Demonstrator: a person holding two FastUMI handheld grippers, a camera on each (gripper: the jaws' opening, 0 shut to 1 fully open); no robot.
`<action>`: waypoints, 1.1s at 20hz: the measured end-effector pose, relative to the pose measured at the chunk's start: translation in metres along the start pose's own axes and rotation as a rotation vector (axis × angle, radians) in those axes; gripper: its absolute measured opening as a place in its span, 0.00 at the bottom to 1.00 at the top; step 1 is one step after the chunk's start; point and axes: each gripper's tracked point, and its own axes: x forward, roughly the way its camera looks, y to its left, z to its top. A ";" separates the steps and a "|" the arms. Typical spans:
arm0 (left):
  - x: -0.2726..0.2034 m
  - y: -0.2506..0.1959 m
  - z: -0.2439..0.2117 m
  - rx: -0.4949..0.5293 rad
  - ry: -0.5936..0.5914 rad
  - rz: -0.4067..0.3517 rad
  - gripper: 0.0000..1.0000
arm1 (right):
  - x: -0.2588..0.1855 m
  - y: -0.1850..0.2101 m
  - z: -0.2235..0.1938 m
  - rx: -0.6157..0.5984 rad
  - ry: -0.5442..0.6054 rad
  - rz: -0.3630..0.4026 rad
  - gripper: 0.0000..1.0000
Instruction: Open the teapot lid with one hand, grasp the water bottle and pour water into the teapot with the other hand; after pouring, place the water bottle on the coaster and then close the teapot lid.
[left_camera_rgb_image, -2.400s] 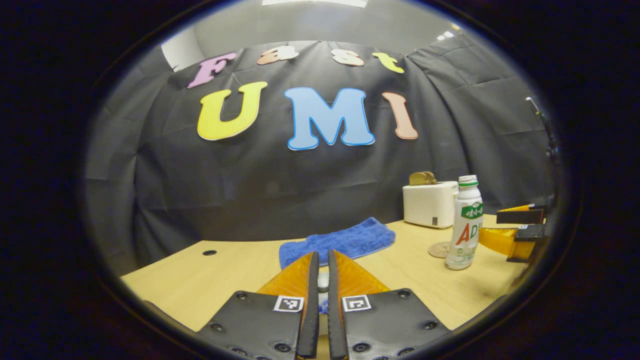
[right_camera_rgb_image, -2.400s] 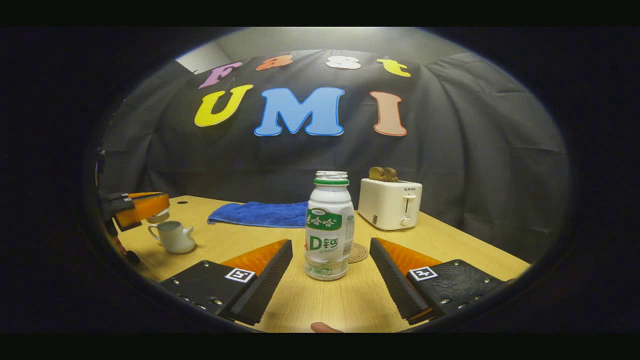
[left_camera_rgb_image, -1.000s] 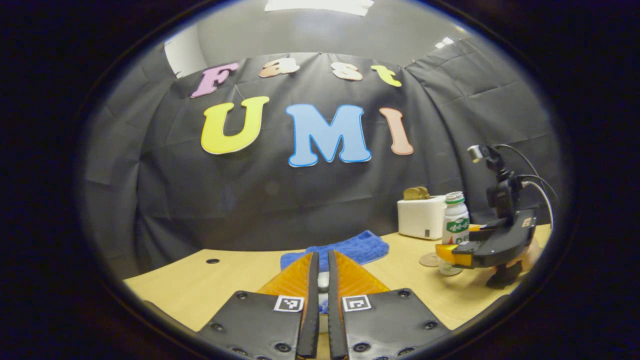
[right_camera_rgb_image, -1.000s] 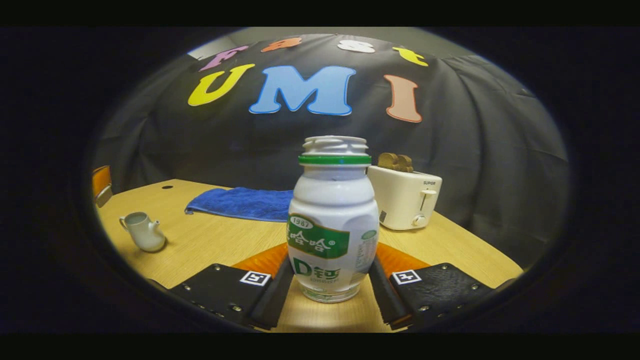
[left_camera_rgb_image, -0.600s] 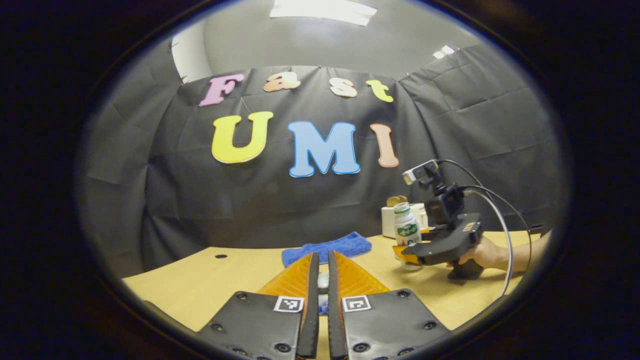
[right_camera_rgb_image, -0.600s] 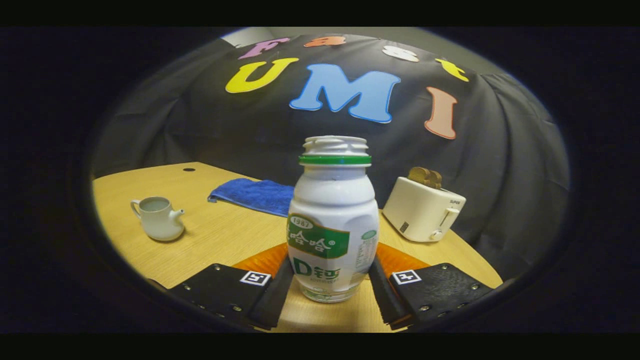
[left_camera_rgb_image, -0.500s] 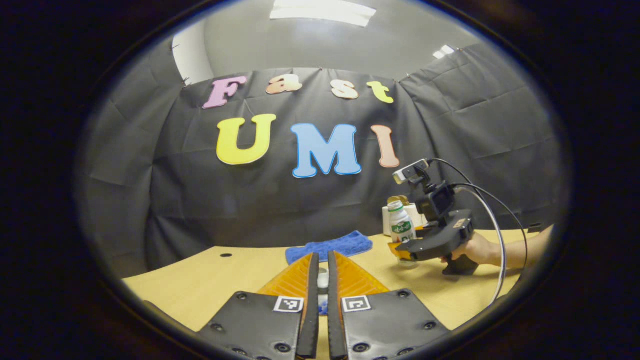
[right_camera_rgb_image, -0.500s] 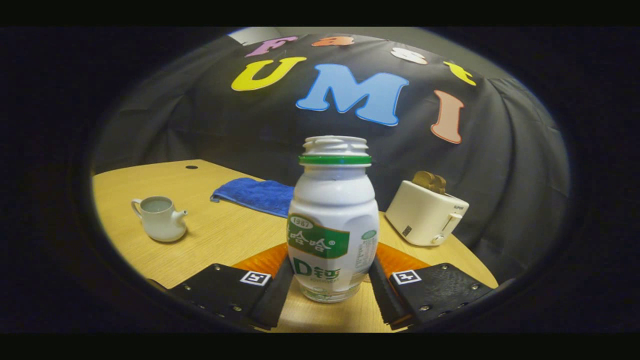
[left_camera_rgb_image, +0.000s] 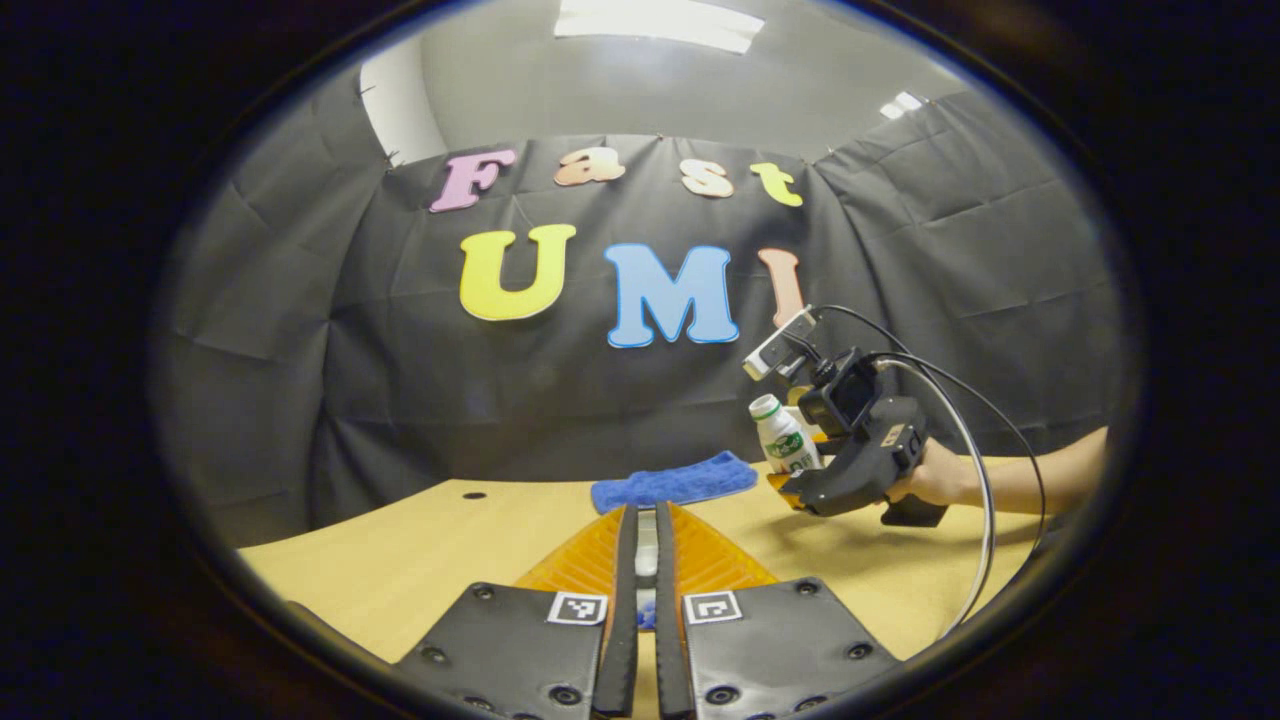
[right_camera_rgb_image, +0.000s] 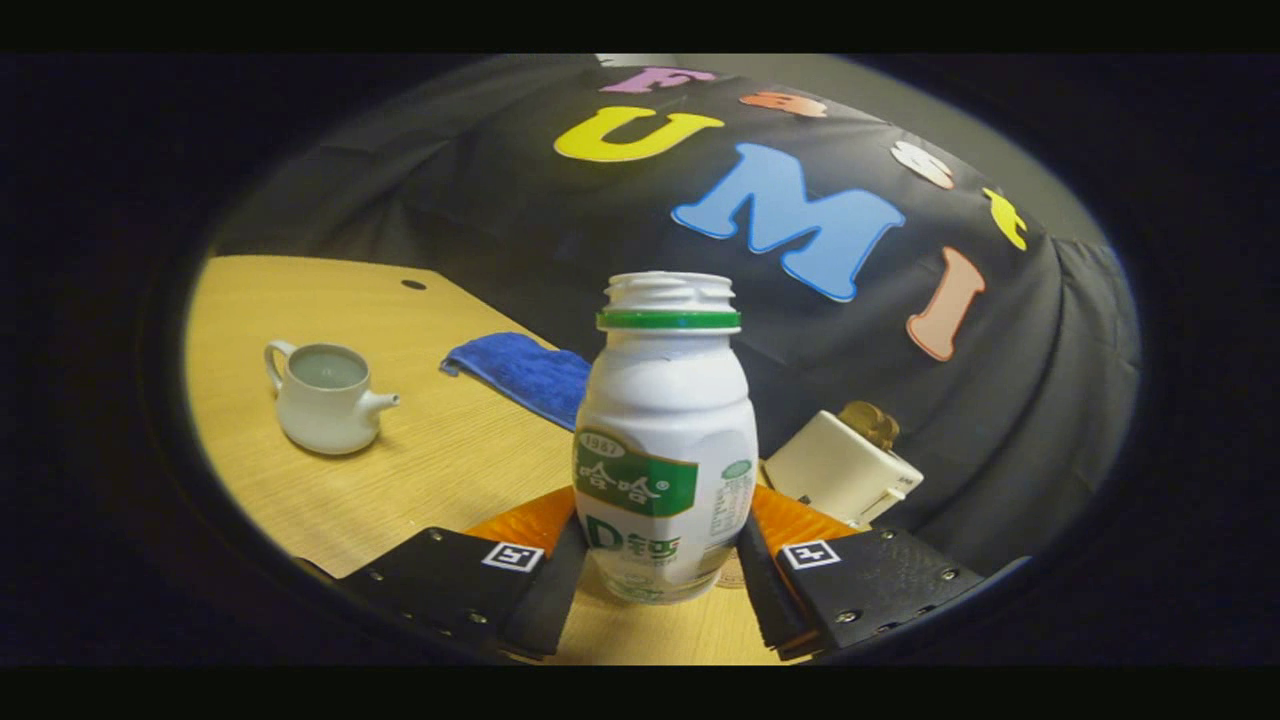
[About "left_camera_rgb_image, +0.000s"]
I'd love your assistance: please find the black cable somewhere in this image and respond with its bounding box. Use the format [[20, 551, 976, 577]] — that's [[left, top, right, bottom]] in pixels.
[[813, 304, 1048, 561]]

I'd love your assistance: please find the blue towel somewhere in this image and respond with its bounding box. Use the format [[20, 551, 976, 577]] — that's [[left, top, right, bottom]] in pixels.
[[590, 450, 758, 515]]

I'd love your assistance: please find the white water bottle green label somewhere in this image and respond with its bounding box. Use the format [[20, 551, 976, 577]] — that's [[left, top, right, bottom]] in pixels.
[[749, 393, 824, 476]]

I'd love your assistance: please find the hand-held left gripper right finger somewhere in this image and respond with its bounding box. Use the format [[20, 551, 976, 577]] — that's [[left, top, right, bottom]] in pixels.
[[654, 500, 902, 720]]

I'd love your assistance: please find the black backdrop cloth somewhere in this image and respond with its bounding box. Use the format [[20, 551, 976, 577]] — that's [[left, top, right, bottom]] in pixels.
[[160, 90, 1126, 546]]

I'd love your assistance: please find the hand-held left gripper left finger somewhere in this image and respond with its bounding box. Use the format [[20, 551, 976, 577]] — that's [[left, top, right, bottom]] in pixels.
[[394, 503, 642, 720]]

